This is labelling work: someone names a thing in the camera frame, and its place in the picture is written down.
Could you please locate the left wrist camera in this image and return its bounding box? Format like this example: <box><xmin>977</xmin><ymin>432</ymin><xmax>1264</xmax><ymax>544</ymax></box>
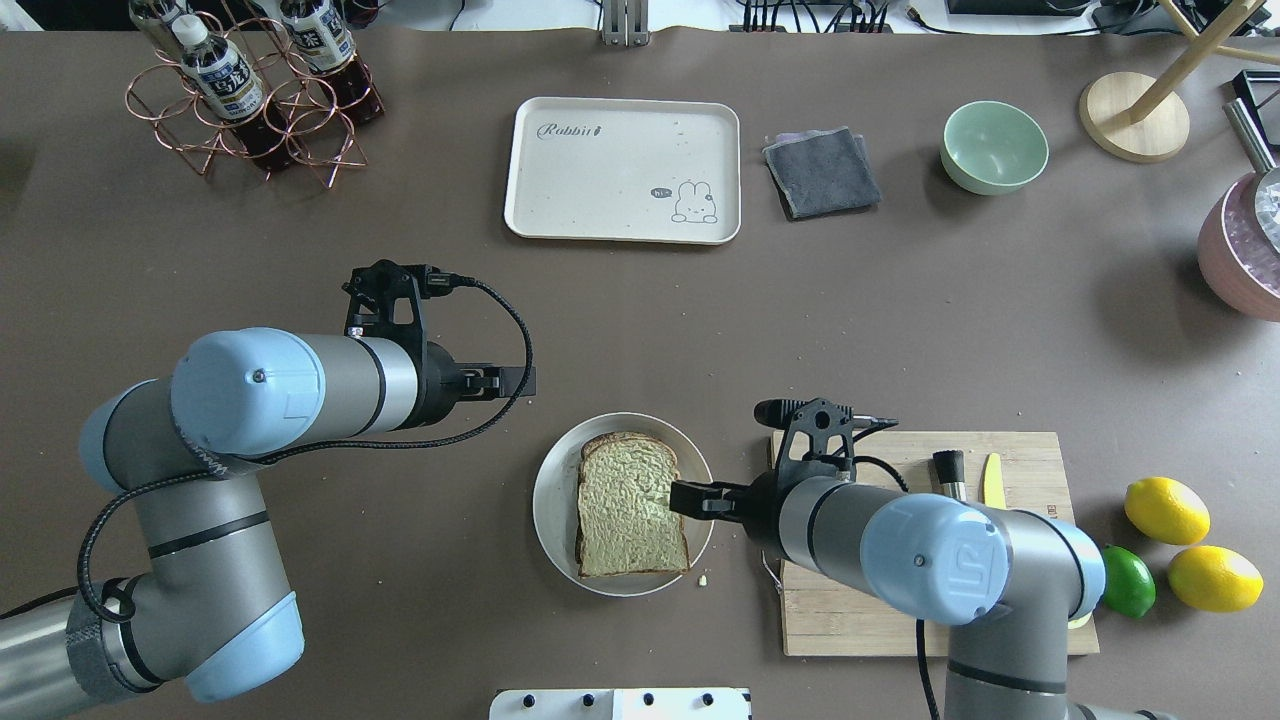
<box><xmin>340</xmin><ymin>259</ymin><xmax>477</xmax><ymax>351</ymax></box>

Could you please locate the white round plate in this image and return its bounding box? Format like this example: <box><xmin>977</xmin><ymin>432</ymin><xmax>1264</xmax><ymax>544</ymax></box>
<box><xmin>532</xmin><ymin>413</ymin><xmax>713</xmax><ymax>598</ymax></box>

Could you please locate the green lime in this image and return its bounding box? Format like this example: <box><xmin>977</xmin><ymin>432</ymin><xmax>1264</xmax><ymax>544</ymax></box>
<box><xmin>1101</xmin><ymin>544</ymin><xmax>1157</xmax><ymax>619</ymax></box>

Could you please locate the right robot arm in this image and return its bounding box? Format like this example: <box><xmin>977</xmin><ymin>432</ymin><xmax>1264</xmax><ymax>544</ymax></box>
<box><xmin>669</xmin><ymin>462</ymin><xmax>1125</xmax><ymax>719</ymax></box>

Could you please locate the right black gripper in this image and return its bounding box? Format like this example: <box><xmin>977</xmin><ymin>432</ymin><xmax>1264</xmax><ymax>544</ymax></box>
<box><xmin>669</xmin><ymin>471</ymin><xmax>783</xmax><ymax>559</ymax></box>

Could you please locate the tea bottle left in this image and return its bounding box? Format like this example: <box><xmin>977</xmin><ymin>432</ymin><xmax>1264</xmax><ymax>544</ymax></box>
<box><xmin>127</xmin><ymin>0</ymin><xmax>191</xmax><ymax>61</ymax></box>

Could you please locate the whole lemon upper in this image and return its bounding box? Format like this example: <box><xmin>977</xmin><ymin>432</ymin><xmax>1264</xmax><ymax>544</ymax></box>
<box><xmin>1124</xmin><ymin>477</ymin><xmax>1211</xmax><ymax>546</ymax></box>

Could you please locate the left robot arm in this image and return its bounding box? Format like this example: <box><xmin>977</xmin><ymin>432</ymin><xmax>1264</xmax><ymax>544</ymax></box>
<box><xmin>3</xmin><ymin>327</ymin><xmax>534</xmax><ymax>719</ymax></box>

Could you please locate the tea bottle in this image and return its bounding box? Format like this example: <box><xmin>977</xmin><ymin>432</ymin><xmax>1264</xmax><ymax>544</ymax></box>
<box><xmin>170</xmin><ymin>14</ymin><xmax>294</xmax><ymax>172</ymax></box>
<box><xmin>280</xmin><ymin>1</ymin><xmax>385</xmax><ymax>126</ymax></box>
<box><xmin>127</xmin><ymin>0</ymin><xmax>191</xmax><ymax>61</ymax></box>

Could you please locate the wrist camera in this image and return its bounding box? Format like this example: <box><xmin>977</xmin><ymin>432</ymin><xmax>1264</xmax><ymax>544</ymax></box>
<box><xmin>753</xmin><ymin>398</ymin><xmax>899</xmax><ymax>495</ymax></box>
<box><xmin>340</xmin><ymin>259</ymin><xmax>477</xmax><ymax>351</ymax></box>

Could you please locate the tea bottle front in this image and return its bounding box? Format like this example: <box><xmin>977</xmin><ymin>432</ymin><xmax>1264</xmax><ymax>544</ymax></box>
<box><xmin>170</xmin><ymin>14</ymin><xmax>294</xmax><ymax>172</ymax></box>

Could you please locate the cream rabbit tray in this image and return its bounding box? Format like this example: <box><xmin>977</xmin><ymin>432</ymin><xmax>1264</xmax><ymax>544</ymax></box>
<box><xmin>504</xmin><ymin>96</ymin><xmax>742</xmax><ymax>245</ymax></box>

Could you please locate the tea bottle right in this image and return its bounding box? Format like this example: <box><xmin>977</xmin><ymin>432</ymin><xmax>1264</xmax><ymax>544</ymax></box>
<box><xmin>280</xmin><ymin>1</ymin><xmax>385</xmax><ymax>126</ymax></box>

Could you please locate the grey folded cloth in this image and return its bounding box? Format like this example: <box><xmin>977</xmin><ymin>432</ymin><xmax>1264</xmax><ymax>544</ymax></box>
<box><xmin>763</xmin><ymin>127</ymin><xmax>883</xmax><ymax>220</ymax></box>

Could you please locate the copper wire bottle rack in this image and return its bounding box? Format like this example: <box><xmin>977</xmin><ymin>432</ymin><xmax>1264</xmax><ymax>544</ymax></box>
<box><xmin>125</xmin><ymin>1</ymin><xmax>376</xmax><ymax>187</ymax></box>

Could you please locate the wooden cup stand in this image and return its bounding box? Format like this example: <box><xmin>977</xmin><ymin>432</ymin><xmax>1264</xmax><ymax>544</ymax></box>
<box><xmin>1078</xmin><ymin>1</ymin><xmax>1279</xmax><ymax>163</ymax></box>

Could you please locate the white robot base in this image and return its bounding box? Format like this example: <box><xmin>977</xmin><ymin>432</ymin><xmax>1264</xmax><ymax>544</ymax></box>
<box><xmin>488</xmin><ymin>685</ymin><xmax>753</xmax><ymax>719</ymax></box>

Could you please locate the yellow plastic knife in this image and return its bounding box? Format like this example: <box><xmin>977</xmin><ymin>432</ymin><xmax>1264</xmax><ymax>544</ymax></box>
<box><xmin>980</xmin><ymin>454</ymin><xmax>1007</xmax><ymax>509</ymax></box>

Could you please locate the steel muddler black tip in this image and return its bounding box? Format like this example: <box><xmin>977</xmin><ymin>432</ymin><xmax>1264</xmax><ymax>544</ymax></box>
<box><xmin>932</xmin><ymin>448</ymin><xmax>966</xmax><ymax>503</ymax></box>

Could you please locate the pink ice bowl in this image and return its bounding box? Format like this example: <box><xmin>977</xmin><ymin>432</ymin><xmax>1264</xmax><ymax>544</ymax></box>
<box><xmin>1197</xmin><ymin>172</ymin><xmax>1279</xmax><ymax>322</ymax></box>

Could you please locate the mint green bowl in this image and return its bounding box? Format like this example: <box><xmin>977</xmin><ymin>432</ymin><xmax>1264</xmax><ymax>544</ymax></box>
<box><xmin>940</xmin><ymin>100</ymin><xmax>1050</xmax><ymax>196</ymax></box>

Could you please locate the whole lemon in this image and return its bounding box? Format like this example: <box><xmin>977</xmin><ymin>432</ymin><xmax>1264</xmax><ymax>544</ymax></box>
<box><xmin>1167</xmin><ymin>544</ymin><xmax>1265</xmax><ymax>612</ymax></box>
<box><xmin>1124</xmin><ymin>477</ymin><xmax>1211</xmax><ymax>546</ymax></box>

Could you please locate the steel ice scoop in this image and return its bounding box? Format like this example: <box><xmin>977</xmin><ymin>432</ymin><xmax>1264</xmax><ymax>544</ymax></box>
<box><xmin>1222</xmin><ymin>97</ymin><xmax>1279</xmax><ymax>252</ymax></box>

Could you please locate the whole lemon lower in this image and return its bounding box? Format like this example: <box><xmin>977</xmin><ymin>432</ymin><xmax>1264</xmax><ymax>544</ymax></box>
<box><xmin>1167</xmin><ymin>544</ymin><xmax>1265</xmax><ymax>612</ymax></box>

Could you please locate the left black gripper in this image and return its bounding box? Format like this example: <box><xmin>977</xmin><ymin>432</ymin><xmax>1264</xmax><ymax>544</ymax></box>
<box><xmin>412</xmin><ymin>342</ymin><xmax>538</xmax><ymax>428</ymax></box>

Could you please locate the bamboo cutting board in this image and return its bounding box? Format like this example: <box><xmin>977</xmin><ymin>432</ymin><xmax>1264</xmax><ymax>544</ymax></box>
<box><xmin>781</xmin><ymin>429</ymin><xmax>1075</xmax><ymax>659</ymax></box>

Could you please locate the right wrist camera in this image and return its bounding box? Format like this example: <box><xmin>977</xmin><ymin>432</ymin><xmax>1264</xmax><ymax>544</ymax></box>
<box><xmin>753</xmin><ymin>398</ymin><xmax>899</xmax><ymax>495</ymax></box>

